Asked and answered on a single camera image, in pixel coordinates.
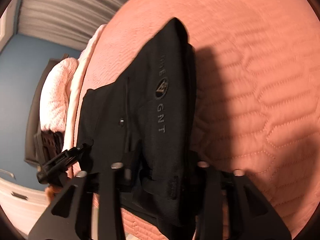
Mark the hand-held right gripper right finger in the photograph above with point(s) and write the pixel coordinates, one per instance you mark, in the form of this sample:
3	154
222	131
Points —
212	192

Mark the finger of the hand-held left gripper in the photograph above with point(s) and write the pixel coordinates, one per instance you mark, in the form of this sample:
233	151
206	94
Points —
47	140
62	158

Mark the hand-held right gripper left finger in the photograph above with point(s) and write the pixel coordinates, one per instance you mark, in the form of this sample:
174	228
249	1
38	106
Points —
107	192

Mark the black pants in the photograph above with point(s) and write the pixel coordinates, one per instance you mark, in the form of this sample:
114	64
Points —
155	105

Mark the pink floral pillow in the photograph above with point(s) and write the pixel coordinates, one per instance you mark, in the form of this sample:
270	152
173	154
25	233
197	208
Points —
55	92

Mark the light pink blanket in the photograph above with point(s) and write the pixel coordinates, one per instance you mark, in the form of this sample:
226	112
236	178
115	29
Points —
75	100

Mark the white dresser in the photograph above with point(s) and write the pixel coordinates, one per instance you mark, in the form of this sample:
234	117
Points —
15	205

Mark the grey pleated curtain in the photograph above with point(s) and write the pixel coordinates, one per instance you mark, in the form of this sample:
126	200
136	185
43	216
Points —
70	10

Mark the pink quilted bed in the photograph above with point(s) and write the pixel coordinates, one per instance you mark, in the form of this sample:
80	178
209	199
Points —
250	55

